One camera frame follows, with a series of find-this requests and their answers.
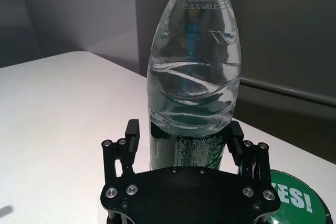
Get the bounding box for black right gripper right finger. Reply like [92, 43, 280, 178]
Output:
[226, 121, 271, 186]

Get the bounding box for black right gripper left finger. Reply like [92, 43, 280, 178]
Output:
[101, 119, 141, 186]

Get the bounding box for clear water bottle green label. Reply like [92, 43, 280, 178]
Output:
[145, 0, 244, 173]

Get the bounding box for green YES push button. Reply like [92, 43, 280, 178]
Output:
[264, 169, 336, 224]

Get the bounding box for grey wall handrail bar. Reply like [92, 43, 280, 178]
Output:
[239, 76, 336, 107]

